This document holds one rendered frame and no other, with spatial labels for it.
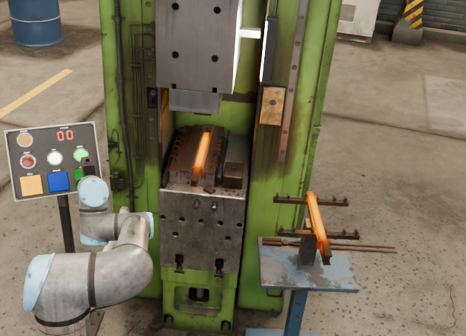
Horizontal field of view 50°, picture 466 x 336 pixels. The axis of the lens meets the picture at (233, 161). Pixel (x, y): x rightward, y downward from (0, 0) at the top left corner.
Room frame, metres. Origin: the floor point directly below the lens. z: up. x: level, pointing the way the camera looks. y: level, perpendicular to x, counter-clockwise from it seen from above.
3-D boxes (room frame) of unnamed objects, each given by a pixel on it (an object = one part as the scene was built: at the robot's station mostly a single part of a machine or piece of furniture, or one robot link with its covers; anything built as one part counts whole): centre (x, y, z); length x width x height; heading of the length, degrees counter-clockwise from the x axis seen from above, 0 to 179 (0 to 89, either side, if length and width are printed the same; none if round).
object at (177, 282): (2.00, 0.11, 0.23); 0.55 x 0.37 x 0.47; 178
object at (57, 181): (1.61, 0.69, 1.01); 0.07 x 0.05 x 0.07; 113
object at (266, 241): (1.69, -0.46, 0.71); 0.60 x 0.04 x 0.01; 91
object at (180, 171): (2.00, 0.17, 0.96); 0.42 x 0.20 x 0.09; 178
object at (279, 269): (1.59, -0.34, 0.70); 0.40 x 0.30 x 0.02; 93
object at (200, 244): (2.00, 0.11, 0.69); 0.56 x 0.38 x 0.45; 178
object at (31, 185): (1.57, 0.78, 1.01); 0.07 x 0.05 x 0.07; 113
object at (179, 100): (2.00, 0.17, 1.32); 0.42 x 0.20 x 0.10; 178
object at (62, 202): (1.73, 0.73, 0.54); 0.04 x 0.04 x 1.08; 88
